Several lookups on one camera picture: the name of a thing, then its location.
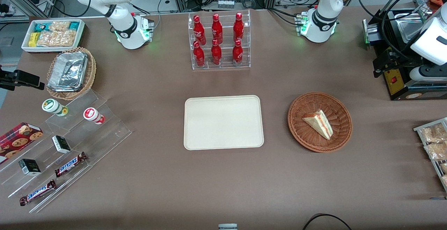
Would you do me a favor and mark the green lid white cup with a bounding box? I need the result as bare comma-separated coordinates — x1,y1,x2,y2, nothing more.
42,98,69,117

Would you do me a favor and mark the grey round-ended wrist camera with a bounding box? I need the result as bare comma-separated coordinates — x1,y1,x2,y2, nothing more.
409,65,447,82

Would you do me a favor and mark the cream rectangular tray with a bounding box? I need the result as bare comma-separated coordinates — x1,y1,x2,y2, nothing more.
184,95,265,151

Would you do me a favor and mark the black machine with yellow panel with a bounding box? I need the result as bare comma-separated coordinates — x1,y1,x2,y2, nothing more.
371,8,447,101

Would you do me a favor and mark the brown round wicker basket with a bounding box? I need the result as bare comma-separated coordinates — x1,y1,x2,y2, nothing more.
288,92,353,153

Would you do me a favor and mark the Snickers chocolate bar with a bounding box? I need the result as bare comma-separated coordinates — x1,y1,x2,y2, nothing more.
19,179,57,207
54,151,88,178

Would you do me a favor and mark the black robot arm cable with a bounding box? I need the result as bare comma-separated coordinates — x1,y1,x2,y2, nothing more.
356,0,447,63

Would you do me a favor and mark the light tan wicker basket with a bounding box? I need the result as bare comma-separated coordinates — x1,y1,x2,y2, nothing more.
46,47,97,101

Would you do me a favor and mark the white rectangular snack box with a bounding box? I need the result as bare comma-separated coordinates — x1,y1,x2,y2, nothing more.
21,19,86,54

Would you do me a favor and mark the clear acrylic stepped shelf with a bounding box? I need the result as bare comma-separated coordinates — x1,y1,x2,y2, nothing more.
0,89,133,214

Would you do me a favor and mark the silver box with green light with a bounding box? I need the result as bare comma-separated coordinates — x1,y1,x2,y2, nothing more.
362,19,383,51

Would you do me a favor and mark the clear acrylic bottle rack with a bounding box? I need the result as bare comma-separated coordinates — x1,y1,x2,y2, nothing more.
188,9,251,71

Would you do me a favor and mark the black cable loop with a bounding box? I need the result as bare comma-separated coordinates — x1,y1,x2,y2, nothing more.
302,213,353,230

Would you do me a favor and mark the clear cracker bag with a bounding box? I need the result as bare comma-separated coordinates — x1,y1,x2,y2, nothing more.
56,30,78,47
49,21,71,32
37,31,58,47

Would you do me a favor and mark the small black box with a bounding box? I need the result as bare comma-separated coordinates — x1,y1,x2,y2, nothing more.
51,135,72,154
18,158,42,176

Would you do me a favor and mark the triangular sandwich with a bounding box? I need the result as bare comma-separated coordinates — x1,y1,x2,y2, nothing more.
302,110,334,140

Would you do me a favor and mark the stack of foil containers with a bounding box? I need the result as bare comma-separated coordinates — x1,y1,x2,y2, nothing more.
47,51,89,93

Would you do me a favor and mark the red cola bottle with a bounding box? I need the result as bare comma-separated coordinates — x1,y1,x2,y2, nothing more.
211,39,222,66
211,14,224,44
193,41,206,67
232,39,244,66
193,15,207,46
233,12,244,42

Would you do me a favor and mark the red lid white cup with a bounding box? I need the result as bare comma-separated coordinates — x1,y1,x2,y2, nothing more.
83,107,105,125

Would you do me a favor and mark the red tartan cookie box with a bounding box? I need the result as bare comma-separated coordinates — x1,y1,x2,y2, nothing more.
0,122,44,164

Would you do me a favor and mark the tray of packaged snacks right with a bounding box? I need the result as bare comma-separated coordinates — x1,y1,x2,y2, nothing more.
413,117,447,193

